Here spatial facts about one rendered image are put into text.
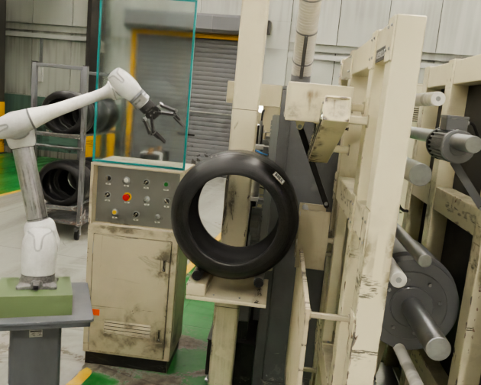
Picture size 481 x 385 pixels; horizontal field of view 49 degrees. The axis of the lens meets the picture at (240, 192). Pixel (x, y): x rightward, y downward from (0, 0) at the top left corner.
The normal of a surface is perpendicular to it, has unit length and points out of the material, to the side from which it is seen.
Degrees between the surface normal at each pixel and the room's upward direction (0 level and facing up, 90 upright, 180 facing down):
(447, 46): 90
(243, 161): 43
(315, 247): 90
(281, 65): 90
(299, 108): 90
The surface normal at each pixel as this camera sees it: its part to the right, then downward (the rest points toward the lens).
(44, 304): 0.32, 0.18
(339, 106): -0.05, -0.15
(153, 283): -0.08, 0.16
